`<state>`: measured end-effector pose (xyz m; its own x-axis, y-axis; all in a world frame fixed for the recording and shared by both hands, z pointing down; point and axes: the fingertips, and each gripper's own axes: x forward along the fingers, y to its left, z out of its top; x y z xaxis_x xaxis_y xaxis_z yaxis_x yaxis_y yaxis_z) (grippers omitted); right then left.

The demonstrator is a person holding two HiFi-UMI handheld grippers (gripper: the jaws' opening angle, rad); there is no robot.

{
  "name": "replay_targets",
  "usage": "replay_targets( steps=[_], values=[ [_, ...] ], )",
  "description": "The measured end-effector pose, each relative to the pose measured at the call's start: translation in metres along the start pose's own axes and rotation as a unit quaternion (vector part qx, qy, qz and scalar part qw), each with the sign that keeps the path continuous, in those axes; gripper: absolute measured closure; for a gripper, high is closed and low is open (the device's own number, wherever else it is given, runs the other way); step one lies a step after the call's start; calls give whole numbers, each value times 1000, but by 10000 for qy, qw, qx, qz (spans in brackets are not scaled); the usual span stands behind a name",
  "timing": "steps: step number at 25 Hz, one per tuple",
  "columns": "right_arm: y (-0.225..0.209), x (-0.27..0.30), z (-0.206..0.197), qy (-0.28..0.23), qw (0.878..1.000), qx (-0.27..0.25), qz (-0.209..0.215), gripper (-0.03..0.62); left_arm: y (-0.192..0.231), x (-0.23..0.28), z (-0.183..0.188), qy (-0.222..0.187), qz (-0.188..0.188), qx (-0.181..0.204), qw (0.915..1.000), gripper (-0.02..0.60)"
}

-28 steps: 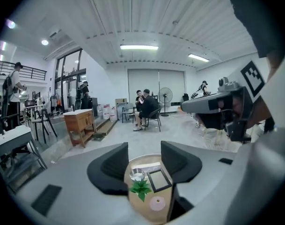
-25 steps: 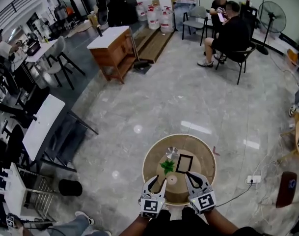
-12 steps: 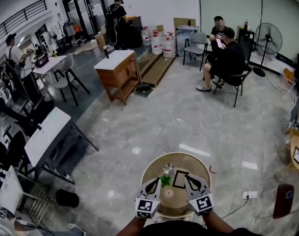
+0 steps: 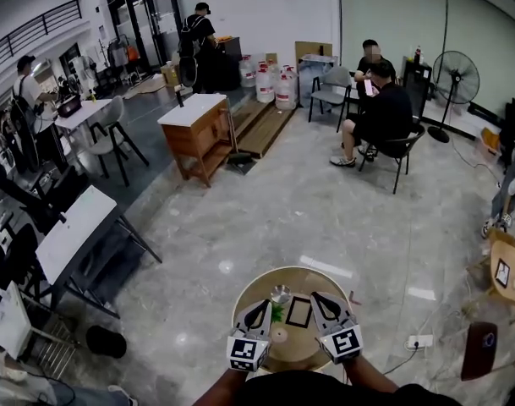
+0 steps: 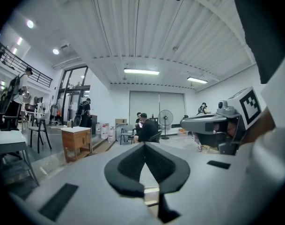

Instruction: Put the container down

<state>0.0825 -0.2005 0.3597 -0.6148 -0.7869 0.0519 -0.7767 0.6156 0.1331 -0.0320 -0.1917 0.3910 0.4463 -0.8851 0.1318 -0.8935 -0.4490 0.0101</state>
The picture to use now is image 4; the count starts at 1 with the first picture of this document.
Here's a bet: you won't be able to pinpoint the white power strip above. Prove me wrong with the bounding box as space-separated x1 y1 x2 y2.
404 333 435 351

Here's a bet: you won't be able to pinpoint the light wooden table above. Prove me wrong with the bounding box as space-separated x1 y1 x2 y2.
466 228 515 312

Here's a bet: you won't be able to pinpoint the person's right forearm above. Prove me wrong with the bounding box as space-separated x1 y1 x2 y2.
341 355 404 395

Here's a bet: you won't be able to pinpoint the black stair railing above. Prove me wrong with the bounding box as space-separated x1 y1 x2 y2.
0 0 83 72

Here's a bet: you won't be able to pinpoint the brown chair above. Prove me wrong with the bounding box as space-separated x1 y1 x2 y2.
459 321 499 382

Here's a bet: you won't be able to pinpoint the person's black shirt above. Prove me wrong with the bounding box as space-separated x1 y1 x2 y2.
231 370 461 406

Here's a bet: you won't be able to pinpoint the orange box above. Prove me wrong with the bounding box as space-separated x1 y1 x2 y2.
479 127 501 154

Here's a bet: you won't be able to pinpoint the black case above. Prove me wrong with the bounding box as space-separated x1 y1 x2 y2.
56 95 83 118

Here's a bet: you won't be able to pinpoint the black office chair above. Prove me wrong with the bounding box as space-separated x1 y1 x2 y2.
0 222 47 295

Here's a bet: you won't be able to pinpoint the black framed sign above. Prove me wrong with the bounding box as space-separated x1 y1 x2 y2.
284 296 314 329
494 258 512 289

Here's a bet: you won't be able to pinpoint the brown cardboard panel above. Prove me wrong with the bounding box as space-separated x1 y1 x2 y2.
293 40 334 69

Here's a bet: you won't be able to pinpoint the clear plastic bin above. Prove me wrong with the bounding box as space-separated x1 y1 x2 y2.
298 53 339 101

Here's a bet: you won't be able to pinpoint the grey chair black legs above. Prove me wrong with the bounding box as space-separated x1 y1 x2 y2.
86 95 151 188
307 65 353 134

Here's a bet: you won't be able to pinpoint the silver metal container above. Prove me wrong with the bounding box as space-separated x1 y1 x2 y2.
270 284 293 305

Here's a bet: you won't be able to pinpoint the white bag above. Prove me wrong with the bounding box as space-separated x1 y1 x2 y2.
0 280 33 359

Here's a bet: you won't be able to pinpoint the black counter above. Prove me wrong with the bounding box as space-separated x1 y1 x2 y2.
212 36 243 92

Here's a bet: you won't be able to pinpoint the wooden step platform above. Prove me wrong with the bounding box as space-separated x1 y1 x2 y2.
230 97 299 159

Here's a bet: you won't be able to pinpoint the black dustpan with handle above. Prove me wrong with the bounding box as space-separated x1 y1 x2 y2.
225 108 258 176

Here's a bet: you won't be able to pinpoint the white table black legs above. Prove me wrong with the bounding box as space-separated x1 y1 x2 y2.
53 97 113 164
35 184 163 320

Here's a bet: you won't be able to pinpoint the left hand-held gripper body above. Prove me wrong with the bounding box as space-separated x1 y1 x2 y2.
226 323 273 373

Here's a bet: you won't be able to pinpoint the round wooden table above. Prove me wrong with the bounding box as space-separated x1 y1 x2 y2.
232 265 353 374

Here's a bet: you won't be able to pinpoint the black standing fan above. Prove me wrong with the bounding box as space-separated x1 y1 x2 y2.
426 50 481 145

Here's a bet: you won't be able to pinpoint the black cabinet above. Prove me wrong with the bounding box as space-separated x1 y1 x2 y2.
401 55 433 122

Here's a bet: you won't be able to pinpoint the cardboard box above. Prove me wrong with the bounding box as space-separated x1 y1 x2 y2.
160 62 182 87

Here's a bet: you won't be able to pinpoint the black cap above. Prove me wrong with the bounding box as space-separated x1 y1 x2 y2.
85 324 129 359

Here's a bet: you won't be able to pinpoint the person's left forearm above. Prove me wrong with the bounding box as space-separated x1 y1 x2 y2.
192 366 252 406

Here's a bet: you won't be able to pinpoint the wooden cabinet white top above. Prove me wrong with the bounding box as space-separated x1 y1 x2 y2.
156 92 237 189

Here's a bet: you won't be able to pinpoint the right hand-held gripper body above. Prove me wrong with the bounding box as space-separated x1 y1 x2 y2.
315 310 364 365

